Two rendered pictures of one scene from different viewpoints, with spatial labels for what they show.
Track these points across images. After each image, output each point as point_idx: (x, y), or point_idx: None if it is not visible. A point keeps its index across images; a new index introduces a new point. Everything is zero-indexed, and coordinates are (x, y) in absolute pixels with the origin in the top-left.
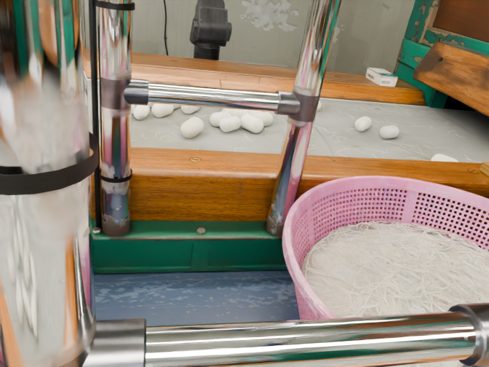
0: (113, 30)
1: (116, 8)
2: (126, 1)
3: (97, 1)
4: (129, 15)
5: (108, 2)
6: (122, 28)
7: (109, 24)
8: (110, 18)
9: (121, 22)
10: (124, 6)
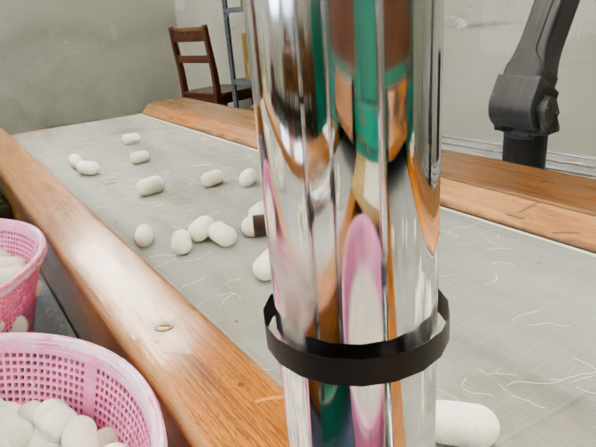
0: (296, 438)
1: (289, 363)
2: (342, 338)
3: (270, 300)
4: (367, 400)
5: (278, 324)
6: (328, 443)
7: (286, 405)
8: (287, 387)
9: (323, 419)
10: (318, 366)
